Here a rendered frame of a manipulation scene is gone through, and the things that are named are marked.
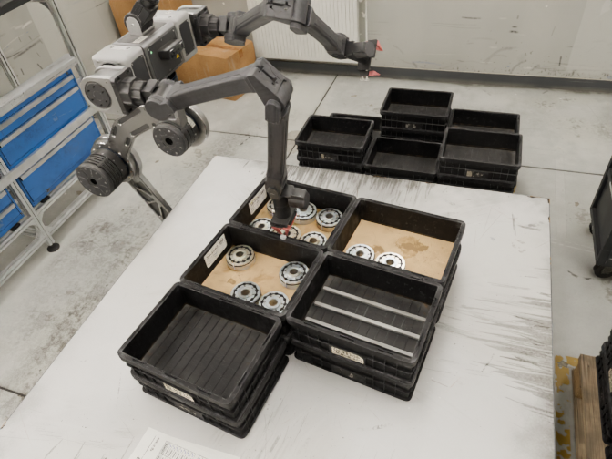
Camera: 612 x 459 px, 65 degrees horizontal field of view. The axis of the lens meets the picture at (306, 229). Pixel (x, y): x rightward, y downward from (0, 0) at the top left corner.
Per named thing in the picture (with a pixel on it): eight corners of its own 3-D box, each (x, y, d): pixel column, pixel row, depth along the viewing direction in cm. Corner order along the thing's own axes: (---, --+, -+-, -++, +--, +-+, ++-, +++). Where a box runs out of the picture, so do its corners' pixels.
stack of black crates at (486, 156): (431, 220, 279) (438, 157, 248) (438, 188, 299) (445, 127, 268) (504, 231, 267) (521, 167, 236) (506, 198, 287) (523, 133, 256)
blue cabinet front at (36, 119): (32, 207, 296) (-18, 128, 257) (103, 142, 343) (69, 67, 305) (35, 208, 295) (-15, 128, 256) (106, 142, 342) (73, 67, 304)
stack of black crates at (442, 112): (378, 171, 317) (379, 111, 286) (387, 146, 337) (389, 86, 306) (440, 179, 305) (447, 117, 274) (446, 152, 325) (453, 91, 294)
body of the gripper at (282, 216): (297, 209, 175) (295, 194, 170) (287, 229, 168) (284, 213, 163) (280, 207, 177) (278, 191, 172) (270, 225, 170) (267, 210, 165)
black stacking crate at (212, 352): (129, 374, 147) (116, 354, 140) (187, 302, 166) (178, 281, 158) (237, 426, 132) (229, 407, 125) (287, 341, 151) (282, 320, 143)
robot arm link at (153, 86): (145, 78, 143) (136, 90, 140) (174, 81, 140) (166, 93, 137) (157, 103, 150) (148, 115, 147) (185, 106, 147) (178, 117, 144)
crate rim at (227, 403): (117, 358, 141) (114, 353, 139) (178, 284, 159) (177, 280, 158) (230, 411, 126) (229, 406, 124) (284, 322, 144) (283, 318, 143)
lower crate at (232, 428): (140, 392, 155) (127, 372, 147) (194, 321, 173) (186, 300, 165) (244, 443, 140) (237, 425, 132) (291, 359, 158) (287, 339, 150)
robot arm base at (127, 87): (138, 101, 152) (126, 66, 144) (160, 104, 150) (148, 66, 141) (123, 116, 146) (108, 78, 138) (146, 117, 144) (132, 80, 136)
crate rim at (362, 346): (284, 322, 144) (283, 318, 143) (325, 255, 163) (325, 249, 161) (413, 370, 129) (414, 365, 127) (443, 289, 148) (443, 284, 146)
